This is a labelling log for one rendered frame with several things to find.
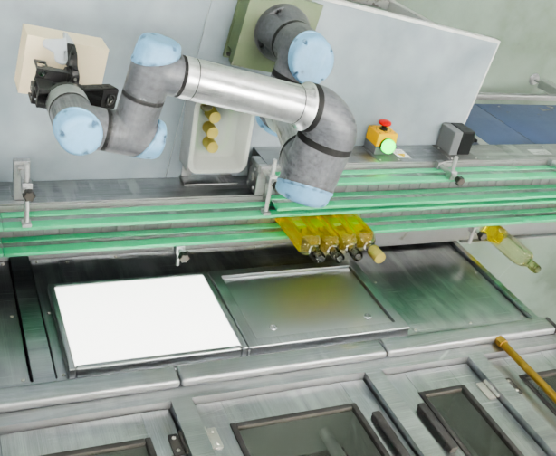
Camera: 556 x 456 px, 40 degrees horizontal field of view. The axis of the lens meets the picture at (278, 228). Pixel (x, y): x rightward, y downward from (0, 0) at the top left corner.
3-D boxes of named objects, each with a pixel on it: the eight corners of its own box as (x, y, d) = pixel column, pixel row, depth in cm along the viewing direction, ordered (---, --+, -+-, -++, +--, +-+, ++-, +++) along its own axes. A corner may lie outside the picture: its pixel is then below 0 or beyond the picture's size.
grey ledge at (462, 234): (324, 234, 248) (340, 252, 239) (330, 211, 243) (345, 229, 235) (547, 220, 286) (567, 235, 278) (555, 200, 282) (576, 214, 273)
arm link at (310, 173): (313, 76, 196) (359, 157, 149) (292, 128, 202) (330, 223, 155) (270, 61, 193) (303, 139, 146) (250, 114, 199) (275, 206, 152)
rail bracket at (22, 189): (9, 193, 199) (18, 237, 181) (8, 134, 191) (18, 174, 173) (28, 192, 201) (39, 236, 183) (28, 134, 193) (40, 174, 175)
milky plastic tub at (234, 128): (178, 160, 216) (187, 174, 210) (186, 86, 206) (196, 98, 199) (235, 159, 224) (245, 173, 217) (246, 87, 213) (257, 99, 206)
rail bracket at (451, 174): (430, 166, 238) (455, 186, 227) (436, 145, 234) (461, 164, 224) (441, 166, 239) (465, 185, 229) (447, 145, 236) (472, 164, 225)
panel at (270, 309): (47, 292, 196) (68, 380, 169) (47, 283, 194) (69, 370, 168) (351, 267, 232) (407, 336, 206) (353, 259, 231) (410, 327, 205)
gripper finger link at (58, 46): (43, 18, 146) (43, 57, 143) (74, 24, 149) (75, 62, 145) (40, 29, 149) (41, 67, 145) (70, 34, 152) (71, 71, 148)
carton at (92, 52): (23, 23, 152) (27, 34, 146) (101, 38, 160) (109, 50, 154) (14, 79, 157) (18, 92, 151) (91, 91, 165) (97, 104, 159)
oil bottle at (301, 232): (273, 220, 224) (302, 259, 208) (276, 203, 222) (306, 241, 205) (291, 218, 227) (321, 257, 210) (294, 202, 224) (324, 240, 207)
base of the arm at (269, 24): (269, -5, 193) (282, 5, 185) (317, 14, 201) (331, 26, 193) (244, 49, 199) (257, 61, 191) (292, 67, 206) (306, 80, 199)
